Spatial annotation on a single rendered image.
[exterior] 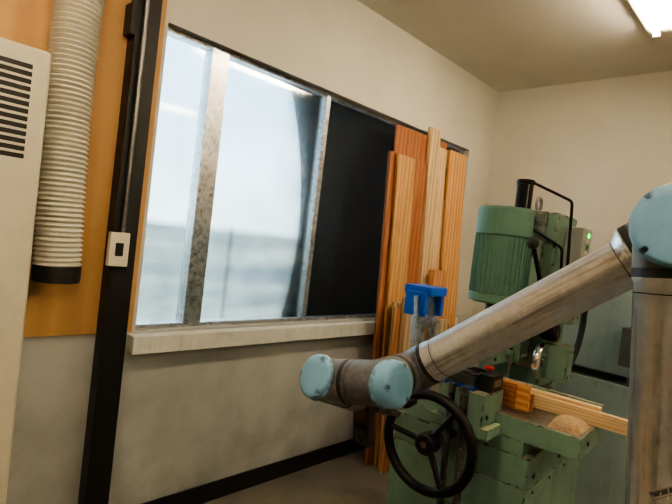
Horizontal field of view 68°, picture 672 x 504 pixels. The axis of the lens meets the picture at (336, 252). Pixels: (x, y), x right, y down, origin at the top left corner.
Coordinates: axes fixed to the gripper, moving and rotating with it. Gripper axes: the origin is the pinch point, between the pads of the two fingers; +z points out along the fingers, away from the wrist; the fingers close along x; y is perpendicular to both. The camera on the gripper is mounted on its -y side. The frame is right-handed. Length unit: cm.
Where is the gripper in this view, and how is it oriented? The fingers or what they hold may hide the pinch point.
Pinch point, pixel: (397, 414)
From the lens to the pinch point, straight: 134.6
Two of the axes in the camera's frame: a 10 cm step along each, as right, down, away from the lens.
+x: -7.5, -0.9, 6.5
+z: 5.7, 3.9, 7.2
